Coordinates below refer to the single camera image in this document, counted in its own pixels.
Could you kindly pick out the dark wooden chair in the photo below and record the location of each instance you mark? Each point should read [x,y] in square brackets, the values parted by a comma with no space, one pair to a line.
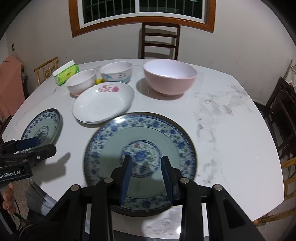
[159,35]

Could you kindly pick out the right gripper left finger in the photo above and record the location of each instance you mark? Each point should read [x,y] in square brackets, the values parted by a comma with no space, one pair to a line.
[124,178]

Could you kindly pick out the large pink bowl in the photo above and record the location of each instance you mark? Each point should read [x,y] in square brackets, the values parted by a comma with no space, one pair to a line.
[169,77]

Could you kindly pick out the pink cloth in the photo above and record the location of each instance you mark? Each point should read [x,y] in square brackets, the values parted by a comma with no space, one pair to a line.
[11,95]

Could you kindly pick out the small blue floral plate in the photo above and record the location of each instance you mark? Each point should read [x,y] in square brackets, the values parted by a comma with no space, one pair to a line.
[47,126]

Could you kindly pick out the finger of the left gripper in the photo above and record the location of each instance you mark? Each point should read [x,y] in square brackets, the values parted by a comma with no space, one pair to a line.
[27,143]
[41,153]

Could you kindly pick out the green tissue box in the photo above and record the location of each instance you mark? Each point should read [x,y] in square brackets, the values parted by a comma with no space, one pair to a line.
[63,73]

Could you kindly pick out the white plate pink flowers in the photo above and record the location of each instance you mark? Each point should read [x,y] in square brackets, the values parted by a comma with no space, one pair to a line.
[102,102]

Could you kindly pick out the white ribbed bowl pink base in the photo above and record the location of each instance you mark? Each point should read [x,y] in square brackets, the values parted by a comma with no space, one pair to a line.
[81,81]

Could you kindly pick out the wooden framed window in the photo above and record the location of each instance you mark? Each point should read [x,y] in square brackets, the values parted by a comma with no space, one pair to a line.
[87,16]

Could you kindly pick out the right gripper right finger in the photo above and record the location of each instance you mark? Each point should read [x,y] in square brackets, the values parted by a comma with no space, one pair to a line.
[170,181]

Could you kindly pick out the bamboo chair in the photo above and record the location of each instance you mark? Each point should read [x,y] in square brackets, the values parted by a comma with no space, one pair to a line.
[44,71]

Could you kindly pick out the yellow warning sticker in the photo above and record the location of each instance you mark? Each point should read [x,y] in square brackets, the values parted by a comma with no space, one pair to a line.
[98,81]

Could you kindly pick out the person's left hand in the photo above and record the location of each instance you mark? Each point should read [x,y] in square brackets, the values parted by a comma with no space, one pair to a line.
[8,203]

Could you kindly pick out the large blue floral plate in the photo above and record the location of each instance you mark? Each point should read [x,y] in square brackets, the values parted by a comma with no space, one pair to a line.
[146,137]

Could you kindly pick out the white bowl blue dolphin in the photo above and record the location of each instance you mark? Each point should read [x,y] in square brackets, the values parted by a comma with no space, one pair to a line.
[117,72]

